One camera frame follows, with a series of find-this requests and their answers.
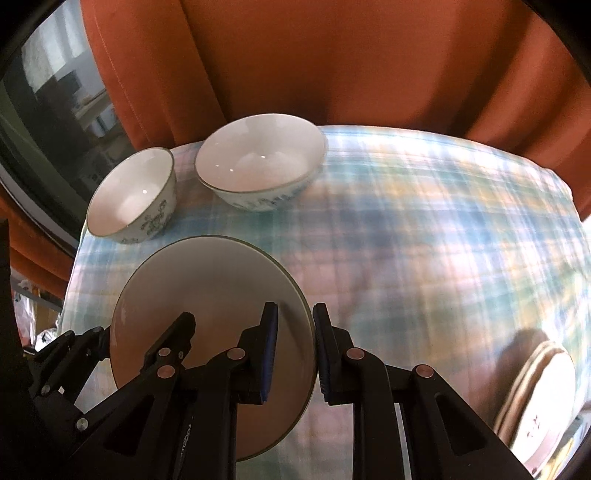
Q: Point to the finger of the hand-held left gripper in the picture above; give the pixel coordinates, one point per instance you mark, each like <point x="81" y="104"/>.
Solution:
<point x="173" y="337"/>
<point x="81" y="346"/>

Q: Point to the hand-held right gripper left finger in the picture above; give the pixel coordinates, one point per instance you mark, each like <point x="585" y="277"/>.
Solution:
<point x="268" y="355"/>

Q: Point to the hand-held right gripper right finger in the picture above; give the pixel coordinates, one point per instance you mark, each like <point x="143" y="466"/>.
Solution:
<point x="324" y="360"/>

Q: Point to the white bowl grey flowers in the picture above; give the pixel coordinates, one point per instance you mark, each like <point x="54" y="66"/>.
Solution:
<point x="207" y="286"/>

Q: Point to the white bowl blue leaf flower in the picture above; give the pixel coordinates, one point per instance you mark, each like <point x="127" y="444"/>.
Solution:
<point x="129" y="194"/>

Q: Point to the white bowl dense blue pattern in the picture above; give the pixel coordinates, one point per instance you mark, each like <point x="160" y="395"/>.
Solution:
<point x="258" y="157"/>

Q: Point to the small red pattern plate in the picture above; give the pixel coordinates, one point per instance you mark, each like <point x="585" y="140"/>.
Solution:
<point x="542" y="406"/>

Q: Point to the orange curtain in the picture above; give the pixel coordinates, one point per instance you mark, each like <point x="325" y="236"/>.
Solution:
<point x="32" y="258"/>
<point x="323" y="55"/>

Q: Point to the pastel plaid tablecloth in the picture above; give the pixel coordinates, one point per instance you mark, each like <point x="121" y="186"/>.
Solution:
<point x="415" y="230"/>

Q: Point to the dark glass window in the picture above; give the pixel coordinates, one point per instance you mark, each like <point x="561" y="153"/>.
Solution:
<point x="46" y="138"/>

